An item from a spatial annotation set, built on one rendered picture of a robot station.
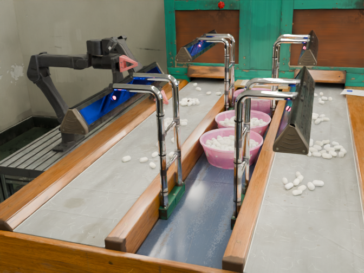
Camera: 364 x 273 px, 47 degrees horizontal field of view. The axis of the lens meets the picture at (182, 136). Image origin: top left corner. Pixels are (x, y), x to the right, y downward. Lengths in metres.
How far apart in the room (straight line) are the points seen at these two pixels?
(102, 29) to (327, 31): 2.05
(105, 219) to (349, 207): 0.75
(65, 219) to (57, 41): 2.99
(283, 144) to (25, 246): 0.78
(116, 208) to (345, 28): 1.81
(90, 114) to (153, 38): 2.61
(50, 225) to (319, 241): 0.78
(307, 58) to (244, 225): 0.93
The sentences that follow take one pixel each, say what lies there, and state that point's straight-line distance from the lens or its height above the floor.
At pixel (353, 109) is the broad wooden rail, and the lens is 2.28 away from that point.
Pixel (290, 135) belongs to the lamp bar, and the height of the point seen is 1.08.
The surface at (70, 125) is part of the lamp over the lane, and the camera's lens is 1.15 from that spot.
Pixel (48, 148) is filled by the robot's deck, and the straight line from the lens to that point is 2.10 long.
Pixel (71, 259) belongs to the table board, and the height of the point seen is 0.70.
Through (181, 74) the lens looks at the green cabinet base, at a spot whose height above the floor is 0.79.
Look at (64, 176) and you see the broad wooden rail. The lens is 1.57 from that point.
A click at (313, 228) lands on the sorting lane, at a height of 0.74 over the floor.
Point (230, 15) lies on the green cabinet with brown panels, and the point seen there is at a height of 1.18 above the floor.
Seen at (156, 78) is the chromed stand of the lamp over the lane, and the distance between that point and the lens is 1.40.
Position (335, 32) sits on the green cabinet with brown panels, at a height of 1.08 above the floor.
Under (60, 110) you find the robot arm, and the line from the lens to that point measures 2.05.
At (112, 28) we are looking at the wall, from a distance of 3.88.
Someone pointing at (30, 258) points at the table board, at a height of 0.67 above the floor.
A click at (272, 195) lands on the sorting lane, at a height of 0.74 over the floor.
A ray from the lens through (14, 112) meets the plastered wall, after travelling 4.36.
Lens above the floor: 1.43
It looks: 21 degrees down
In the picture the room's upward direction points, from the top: 2 degrees counter-clockwise
